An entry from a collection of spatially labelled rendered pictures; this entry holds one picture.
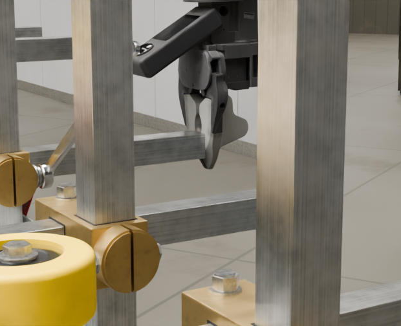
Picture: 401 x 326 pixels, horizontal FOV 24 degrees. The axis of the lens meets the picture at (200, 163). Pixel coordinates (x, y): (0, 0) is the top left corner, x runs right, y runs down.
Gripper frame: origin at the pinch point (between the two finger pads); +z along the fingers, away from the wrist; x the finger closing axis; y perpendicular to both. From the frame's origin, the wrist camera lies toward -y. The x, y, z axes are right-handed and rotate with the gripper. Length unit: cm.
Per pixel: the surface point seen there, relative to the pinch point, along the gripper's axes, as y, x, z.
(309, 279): -27, -56, -6
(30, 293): -42, -54, -8
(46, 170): -23.1, -8.3, -3.3
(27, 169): -25.2, -8.8, -3.7
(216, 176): 192, 310, 86
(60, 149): -22.1, -9.9, -5.5
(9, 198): -27.3, -8.8, -1.1
